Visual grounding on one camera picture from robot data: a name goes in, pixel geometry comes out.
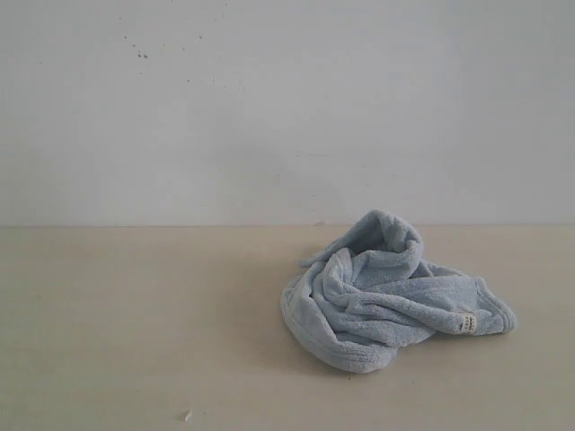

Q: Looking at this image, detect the light blue fluffy towel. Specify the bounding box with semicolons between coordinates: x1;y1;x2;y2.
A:
280;210;518;374

